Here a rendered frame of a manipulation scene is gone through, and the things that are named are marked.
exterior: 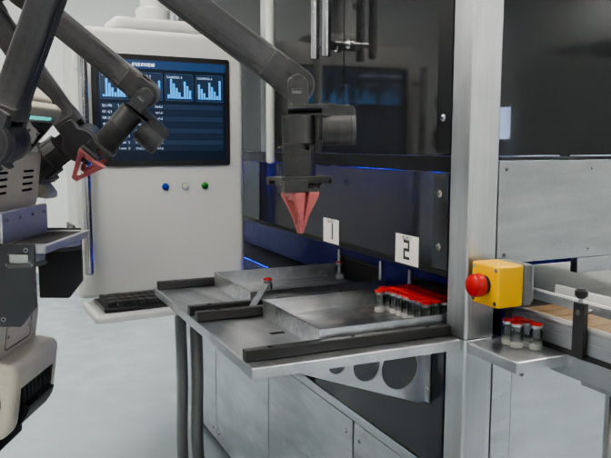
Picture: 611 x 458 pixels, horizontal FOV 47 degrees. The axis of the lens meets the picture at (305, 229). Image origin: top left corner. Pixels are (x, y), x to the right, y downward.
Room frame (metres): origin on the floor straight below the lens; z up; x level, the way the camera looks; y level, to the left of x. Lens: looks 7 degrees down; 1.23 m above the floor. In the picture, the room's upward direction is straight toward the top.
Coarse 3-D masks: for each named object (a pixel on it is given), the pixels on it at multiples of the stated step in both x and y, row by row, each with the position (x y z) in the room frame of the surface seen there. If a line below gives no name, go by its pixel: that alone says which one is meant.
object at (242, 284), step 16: (224, 272) 1.72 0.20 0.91; (240, 272) 1.74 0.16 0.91; (256, 272) 1.76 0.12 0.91; (272, 272) 1.77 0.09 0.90; (288, 272) 1.79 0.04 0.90; (304, 272) 1.81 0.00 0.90; (320, 272) 1.83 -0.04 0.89; (224, 288) 1.64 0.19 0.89; (240, 288) 1.54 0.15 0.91; (256, 288) 1.67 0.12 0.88; (288, 288) 1.51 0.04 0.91; (304, 288) 1.53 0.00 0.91; (320, 288) 1.55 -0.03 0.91; (336, 288) 1.56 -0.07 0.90; (352, 288) 1.58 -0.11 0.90; (368, 288) 1.60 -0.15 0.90
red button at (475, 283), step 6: (468, 276) 1.16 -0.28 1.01; (474, 276) 1.15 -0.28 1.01; (480, 276) 1.15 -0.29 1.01; (468, 282) 1.16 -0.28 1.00; (474, 282) 1.14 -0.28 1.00; (480, 282) 1.14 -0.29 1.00; (486, 282) 1.14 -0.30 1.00; (468, 288) 1.16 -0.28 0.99; (474, 288) 1.14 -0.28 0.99; (480, 288) 1.14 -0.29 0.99; (486, 288) 1.14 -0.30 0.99; (474, 294) 1.15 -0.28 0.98; (480, 294) 1.14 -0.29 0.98
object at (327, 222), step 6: (324, 222) 1.74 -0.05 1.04; (330, 222) 1.71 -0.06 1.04; (336, 222) 1.67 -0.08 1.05; (324, 228) 1.74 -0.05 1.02; (330, 228) 1.70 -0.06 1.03; (336, 228) 1.67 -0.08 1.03; (324, 234) 1.74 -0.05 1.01; (330, 234) 1.70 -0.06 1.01; (336, 234) 1.67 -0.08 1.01; (324, 240) 1.74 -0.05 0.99; (330, 240) 1.70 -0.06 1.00; (336, 240) 1.67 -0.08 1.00
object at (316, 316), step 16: (272, 304) 1.36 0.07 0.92; (288, 304) 1.42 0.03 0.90; (304, 304) 1.44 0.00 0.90; (320, 304) 1.45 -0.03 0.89; (336, 304) 1.47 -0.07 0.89; (352, 304) 1.49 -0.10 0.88; (368, 304) 1.50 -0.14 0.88; (272, 320) 1.35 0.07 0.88; (288, 320) 1.28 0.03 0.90; (304, 320) 1.36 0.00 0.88; (320, 320) 1.36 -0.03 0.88; (336, 320) 1.36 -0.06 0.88; (352, 320) 1.36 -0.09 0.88; (368, 320) 1.36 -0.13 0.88; (384, 320) 1.36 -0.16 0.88; (400, 320) 1.24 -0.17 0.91; (416, 320) 1.25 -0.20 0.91; (432, 320) 1.27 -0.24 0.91; (304, 336) 1.22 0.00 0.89; (320, 336) 1.17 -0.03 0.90; (336, 336) 1.18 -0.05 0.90
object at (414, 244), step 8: (400, 240) 1.41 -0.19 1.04; (408, 240) 1.39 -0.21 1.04; (416, 240) 1.36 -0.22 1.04; (400, 248) 1.41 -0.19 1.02; (416, 248) 1.36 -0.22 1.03; (400, 256) 1.41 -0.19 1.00; (408, 256) 1.39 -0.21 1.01; (416, 256) 1.36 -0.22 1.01; (408, 264) 1.39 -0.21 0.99; (416, 264) 1.36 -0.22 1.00
